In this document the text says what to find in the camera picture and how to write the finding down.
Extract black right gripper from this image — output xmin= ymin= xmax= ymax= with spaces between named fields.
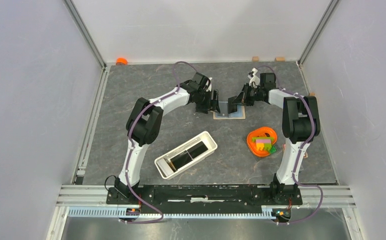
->
xmin=232 ymin=83 xmax=263 ymax=107

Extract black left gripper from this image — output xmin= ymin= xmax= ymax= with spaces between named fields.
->
xmin=195 ymin=89 xmax=220 ymax=115

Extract black credit card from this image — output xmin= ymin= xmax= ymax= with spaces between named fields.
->
xmin=218 ymin=101 xmax=229 ymax=118
xmin=187 ymin=141 xmax=208 ymax=159
xmin=169 ymin=150 xmax=193 ymax=171

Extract beige leather card holder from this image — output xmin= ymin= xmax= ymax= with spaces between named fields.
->
xmin=213 ymin=101 xmax=246 ymax=120

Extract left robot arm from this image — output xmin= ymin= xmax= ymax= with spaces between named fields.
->
xmin=115 ymin=72 xmax=220 ymax=204

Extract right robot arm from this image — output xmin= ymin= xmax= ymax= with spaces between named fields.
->
xmin=228 ymin=68 xmax=320 ymax=204

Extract orange bowl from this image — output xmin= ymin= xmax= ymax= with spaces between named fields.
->
xmin=247 ymin=126 xmax=278 ymax=158

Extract coloured toy blocks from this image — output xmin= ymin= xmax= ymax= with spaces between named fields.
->
xmin=250 ymin=136 xmax=277 ymax=157

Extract white plastic tray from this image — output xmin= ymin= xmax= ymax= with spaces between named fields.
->
xmin=154 ymin=131 xmax=218 ymax=180

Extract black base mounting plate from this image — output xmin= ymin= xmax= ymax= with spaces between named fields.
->
xmin=106 ymin=184 xmax=303 ymax=214

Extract orange round cap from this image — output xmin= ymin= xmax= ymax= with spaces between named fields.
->
xmin=115 ymin=57 xmax=128 ymax=65

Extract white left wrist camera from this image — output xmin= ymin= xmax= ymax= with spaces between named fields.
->
xmin=205 ymin=77 xmax=212 ymax=92

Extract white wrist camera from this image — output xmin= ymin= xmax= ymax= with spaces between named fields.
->
xmin=205 ymin=77 xmax=212 ymax=92
xmin=248 ymin=68 xmax=260 ymax=88

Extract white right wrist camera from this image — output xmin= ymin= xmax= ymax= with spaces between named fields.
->
xmin=248 ymin=68 xmax=260 ymax=88

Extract white toothed cable rail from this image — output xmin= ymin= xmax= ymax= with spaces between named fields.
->
xmin=68 ymin=206 xmax=276 ymax=220

